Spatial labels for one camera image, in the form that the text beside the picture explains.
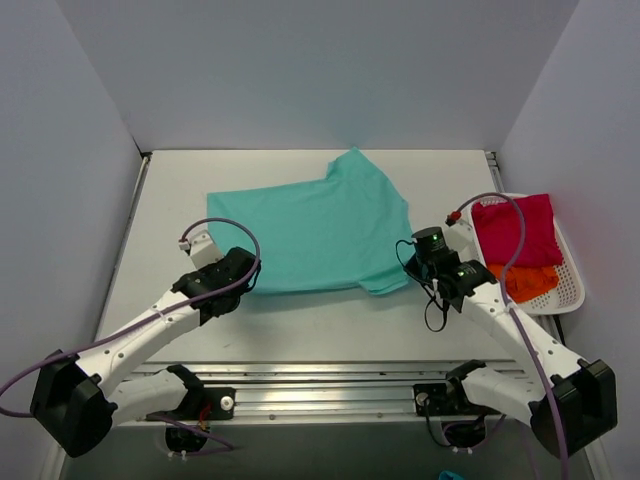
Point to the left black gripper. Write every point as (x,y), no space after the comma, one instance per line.
(240,267)

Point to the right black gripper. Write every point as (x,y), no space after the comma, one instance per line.
(415,267)

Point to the teal t-shirt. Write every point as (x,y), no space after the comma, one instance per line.
(335,233)

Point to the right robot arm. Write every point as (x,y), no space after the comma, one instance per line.
(567,401)

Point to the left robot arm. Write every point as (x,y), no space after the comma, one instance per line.
(79,399)

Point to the orange t-shirt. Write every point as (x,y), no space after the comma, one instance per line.
(524,284)

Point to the magenta t-shirt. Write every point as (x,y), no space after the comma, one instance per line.
(498,230)

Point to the white plastic basket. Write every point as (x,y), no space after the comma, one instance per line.
(566,297)

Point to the teal object at bottom edge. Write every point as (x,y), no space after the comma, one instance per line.
(448,475)

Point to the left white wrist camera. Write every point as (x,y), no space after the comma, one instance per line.
(201,249)

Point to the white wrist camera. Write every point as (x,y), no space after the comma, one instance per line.
(458,234)
(201,249)

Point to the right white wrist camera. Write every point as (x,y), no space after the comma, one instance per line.
(458,234)

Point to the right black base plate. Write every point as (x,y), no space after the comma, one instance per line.
(434,400)

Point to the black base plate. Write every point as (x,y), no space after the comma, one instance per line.
(434,400)
(215,402)

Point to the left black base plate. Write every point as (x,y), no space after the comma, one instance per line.
(215,402)

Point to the aluminium mounting rail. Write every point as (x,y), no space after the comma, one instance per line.
(342,390)

